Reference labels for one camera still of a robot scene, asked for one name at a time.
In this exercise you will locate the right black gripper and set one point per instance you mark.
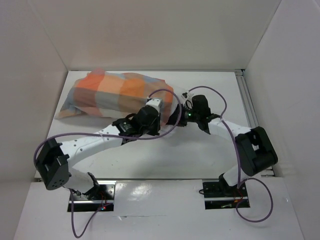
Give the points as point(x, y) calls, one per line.
point(181, 116)

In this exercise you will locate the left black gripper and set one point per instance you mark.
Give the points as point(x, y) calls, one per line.
point(157, 128)

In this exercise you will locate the white pillow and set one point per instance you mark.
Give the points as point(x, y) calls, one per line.
point(174, 112)

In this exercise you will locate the checkered orange blue pillowcase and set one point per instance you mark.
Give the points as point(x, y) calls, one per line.
point(116, 95)

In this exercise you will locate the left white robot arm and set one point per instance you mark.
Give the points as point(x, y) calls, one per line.
point(56, 160)

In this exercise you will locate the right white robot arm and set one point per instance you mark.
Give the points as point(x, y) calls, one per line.
point(231, 132)

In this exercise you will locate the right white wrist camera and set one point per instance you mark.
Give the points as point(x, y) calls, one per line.
point(187, 99)

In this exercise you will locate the aluminium table frame rail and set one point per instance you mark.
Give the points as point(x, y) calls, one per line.
point(250, 100)

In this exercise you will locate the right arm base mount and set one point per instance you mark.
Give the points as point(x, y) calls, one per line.
point(215, 198)

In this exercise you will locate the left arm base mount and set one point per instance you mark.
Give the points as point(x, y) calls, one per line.
point(102, 200)

